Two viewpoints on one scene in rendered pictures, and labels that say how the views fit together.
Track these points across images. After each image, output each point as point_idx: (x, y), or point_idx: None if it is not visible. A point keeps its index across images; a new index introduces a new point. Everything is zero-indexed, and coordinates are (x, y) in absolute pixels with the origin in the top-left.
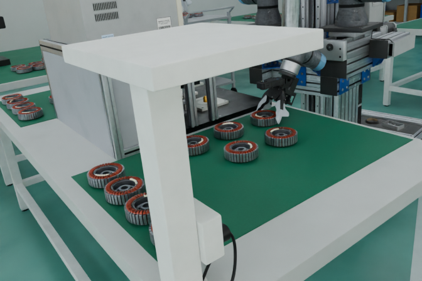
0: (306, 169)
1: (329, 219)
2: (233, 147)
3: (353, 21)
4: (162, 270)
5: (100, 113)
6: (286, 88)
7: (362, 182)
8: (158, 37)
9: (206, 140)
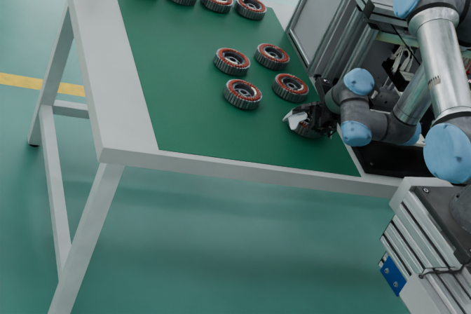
0: (169, 68)
1: (96, 27)
2: (241, 59)
3: (458, 194)
4: None
5: None
6: (322, 113)
7: (120, 68)
8: None
9: (265, 56)
